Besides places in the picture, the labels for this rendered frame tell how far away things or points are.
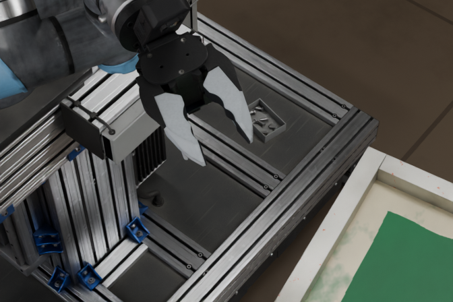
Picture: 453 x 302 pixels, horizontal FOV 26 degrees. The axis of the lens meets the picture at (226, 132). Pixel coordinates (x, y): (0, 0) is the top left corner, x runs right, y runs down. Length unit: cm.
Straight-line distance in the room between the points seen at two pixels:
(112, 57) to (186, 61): 22
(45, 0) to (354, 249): 70
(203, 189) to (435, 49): 106
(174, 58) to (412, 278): 83
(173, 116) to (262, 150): 180
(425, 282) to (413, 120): 148
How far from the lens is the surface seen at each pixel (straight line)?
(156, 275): 257
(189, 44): 104
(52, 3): 147
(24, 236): 234
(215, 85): 100
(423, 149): 310
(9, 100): 156
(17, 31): 118
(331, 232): 172
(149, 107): 100
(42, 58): 119
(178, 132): 98
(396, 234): 178
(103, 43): 120
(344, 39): 336
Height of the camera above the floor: 245
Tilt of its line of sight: 53 degrees down
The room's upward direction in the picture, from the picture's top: straight up
